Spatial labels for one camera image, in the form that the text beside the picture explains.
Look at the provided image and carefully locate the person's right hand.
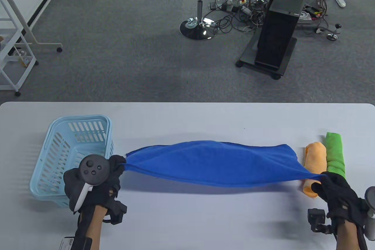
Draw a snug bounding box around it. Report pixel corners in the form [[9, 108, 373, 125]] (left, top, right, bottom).
[[311, 171, 370, 227]]

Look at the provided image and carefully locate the person's left hand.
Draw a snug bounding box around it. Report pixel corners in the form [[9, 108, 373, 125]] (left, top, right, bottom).
[[63, 155, 127, 212]]

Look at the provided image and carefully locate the green rectangular towel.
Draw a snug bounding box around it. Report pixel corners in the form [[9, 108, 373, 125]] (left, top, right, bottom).
[[326, 132, 347, 180]]

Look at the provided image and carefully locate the orange towel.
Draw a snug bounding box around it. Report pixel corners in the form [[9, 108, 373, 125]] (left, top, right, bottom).
[[301, 142, 327, 198]]

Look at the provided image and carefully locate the blue towel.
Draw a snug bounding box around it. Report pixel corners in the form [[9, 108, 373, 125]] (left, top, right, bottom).
[[124, 140, 327, 188]]

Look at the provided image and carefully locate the person's left forearm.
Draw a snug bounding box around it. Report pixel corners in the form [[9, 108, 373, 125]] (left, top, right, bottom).
[[77, 205, 108, 250]]

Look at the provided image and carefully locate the black forearm sensor box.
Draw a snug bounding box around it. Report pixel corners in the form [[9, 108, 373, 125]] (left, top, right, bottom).
[[60, 236, 93, 250]]

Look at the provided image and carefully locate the person's right forearm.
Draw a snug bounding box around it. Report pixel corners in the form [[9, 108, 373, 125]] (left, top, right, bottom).
[[335, 219, 364, 250]]

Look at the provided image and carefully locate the black and white controller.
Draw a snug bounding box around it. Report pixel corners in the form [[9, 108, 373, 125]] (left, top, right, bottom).
[[73, 154, 111, 212], [364, 186, 375, 241]]

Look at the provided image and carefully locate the light blue plastic basket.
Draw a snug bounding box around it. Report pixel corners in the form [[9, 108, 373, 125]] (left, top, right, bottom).
[[30, 115, 114, 208]]

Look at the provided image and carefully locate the white shelf cart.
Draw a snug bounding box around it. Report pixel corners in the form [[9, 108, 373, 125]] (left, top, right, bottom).
[[0, 0, 39, 97]]

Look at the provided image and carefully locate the black rolling cart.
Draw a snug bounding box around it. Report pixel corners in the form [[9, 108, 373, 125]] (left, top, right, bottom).
[[236, 35, 298, 80]]

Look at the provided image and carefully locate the black computer tower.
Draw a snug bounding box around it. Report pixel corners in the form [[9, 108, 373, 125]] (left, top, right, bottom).
[[255, 0, 309, 72]]

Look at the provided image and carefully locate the grey power strip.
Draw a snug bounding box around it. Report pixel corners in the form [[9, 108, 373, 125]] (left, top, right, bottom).
[[209, 1, 235, 12]]

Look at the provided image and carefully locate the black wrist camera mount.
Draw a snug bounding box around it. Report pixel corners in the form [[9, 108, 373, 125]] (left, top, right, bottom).
[[102, 200, 128, 225], [307, 208, 335, 234]]

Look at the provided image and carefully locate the black glove cable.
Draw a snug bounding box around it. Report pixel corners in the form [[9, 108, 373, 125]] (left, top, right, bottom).
[[358, 226, 369, 250]]

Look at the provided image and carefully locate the round silver cable reel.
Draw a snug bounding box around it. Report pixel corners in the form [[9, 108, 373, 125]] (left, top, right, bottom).
[[297, 11, 313, 24]]

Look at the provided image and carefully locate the tangle of floor cables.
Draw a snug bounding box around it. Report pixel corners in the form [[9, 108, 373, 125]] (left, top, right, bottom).
[[209, 0, 333, 34]]

